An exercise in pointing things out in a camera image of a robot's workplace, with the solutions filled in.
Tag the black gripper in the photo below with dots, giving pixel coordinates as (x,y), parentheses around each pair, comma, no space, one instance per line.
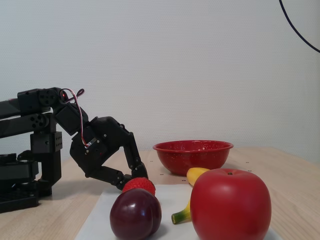
(103,147)

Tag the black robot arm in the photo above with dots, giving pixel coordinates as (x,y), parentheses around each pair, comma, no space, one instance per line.
(15,122)

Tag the white paper sheet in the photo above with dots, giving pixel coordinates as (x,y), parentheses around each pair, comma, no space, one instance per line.
(100,215)

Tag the red toy apple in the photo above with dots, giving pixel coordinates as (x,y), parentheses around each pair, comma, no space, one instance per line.
(230,205)

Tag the yellow toy banana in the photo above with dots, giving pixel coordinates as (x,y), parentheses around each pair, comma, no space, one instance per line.
(194,175)

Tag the red toy strawberry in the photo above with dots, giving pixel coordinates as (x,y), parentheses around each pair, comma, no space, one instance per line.
(138,185)

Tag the dark purple toy plum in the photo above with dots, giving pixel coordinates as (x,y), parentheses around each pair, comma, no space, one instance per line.
(135,215)

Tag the red speckled enamel bowl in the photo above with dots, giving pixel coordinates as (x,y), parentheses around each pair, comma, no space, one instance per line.
(192,157)

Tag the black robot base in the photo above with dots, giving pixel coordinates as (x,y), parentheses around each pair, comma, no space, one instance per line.
(15,172)

